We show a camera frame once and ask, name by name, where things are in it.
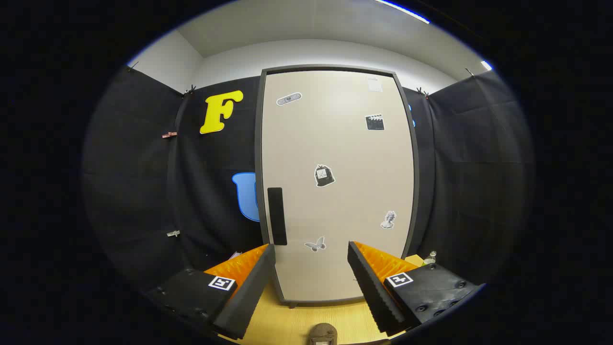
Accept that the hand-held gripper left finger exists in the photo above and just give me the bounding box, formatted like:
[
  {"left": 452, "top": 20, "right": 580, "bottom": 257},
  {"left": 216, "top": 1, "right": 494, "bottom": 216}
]
[{"left": 144, "top": 243, "right": 277, "bottom": 341}]

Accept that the black backdrop cloth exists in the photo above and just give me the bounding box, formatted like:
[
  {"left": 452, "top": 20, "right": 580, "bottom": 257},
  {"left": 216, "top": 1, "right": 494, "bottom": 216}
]
[{"left": 81, "top": 65, "right": 536, "bottom": 293}]

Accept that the grey shoe cabinet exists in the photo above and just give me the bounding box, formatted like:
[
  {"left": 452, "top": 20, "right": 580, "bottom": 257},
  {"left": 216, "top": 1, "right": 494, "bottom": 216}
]
[{"left": 255, "top": 64, "right": 420, "bottom": 308}]

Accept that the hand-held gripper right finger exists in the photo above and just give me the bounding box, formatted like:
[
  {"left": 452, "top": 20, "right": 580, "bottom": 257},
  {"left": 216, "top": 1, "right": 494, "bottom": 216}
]
[{"left": 347, "top": 241, "right": 484, "bottom": 337}]

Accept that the black door handle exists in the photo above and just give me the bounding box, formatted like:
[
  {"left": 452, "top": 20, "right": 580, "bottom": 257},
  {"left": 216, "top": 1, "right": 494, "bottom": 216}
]
[{"left": 267, "top": 187, "right": 288, "bottom": 246}]

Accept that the brown fuzzy shoe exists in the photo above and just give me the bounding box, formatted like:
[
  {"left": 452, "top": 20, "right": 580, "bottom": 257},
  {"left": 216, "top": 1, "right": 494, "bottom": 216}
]
[{"left": 308, "top": 323, "right": 338, "bottom": 345}]

